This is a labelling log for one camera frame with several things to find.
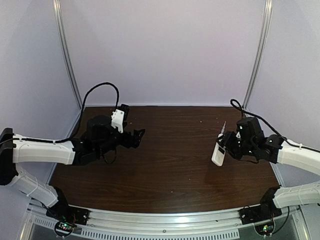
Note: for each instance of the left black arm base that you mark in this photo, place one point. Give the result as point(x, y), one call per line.
point(67, 218)

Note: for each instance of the front aluminium rail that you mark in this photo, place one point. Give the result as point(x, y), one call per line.
point(211, 225)

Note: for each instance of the small silver screwdriver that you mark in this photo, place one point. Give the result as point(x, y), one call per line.
point(223, 128)

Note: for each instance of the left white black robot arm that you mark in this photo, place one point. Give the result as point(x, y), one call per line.
point(103, 134)

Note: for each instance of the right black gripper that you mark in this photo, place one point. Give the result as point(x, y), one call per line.
point(230, 141)

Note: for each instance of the aluminium frame post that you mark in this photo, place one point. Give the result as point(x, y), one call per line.
point(65, 51)
point(263, 37)

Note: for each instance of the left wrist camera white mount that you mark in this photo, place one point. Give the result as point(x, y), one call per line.
point(119, 117)

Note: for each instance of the left aluminium frame post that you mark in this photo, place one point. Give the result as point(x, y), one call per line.
point(65, 51)

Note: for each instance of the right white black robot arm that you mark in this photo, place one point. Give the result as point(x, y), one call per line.
point(249, 140)

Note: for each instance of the right aluminium frame post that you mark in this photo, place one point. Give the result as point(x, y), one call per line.
point(263, 37)

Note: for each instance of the white remote control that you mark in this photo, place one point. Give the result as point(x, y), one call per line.
point(217, 158)

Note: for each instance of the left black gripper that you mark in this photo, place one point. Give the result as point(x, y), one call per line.
point(131, 138)

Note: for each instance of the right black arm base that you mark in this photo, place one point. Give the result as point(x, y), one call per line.
point(262, 217)

